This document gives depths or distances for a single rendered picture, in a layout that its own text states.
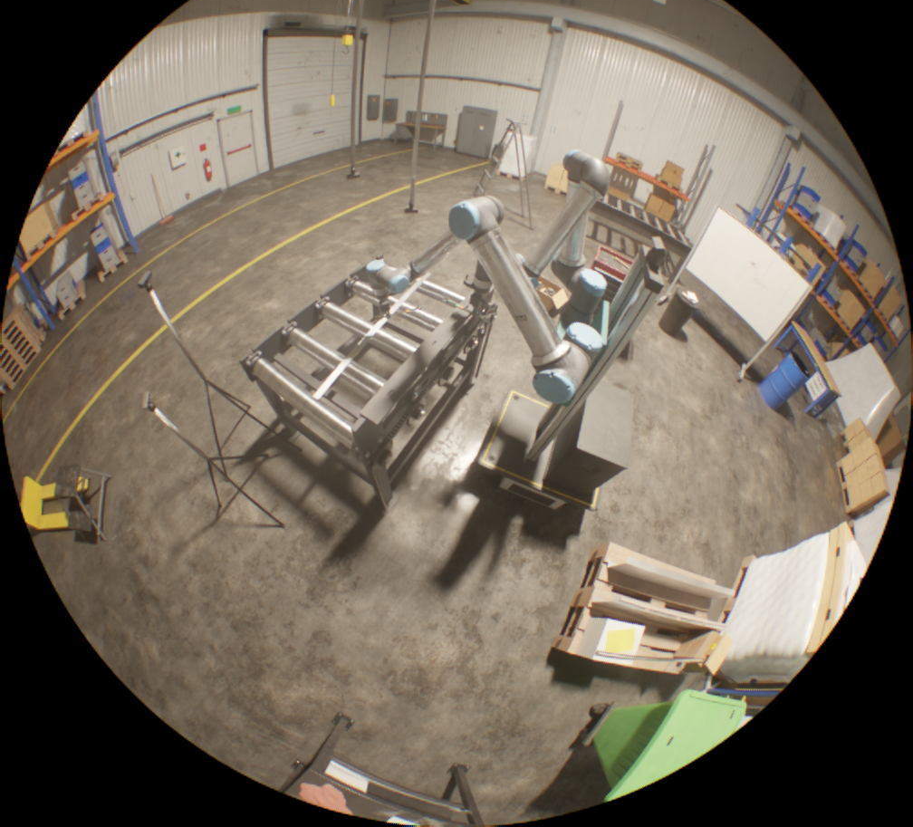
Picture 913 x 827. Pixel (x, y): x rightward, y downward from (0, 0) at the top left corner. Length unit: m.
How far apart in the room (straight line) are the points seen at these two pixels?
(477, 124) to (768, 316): 9.89
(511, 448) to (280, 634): 2.09
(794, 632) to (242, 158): 12.79
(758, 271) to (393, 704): 6.11
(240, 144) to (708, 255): 11.24
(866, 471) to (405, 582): 8.21
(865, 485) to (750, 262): 5.28
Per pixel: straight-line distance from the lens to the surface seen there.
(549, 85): 11.21
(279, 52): 11.27
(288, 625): 2.37
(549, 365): 1.00
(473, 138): 11.61
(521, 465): 2.10
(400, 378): 1.26
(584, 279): 1.54
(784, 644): 2.96
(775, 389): 5.94
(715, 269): 5.36
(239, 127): 10.44
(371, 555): 2.19
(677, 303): 4.65
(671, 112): 11.13
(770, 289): 5.34
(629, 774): 2.08
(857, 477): 8.32
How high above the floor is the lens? 2.17
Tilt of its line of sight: 50 degrees down
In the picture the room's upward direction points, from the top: 11 degrees clockwise
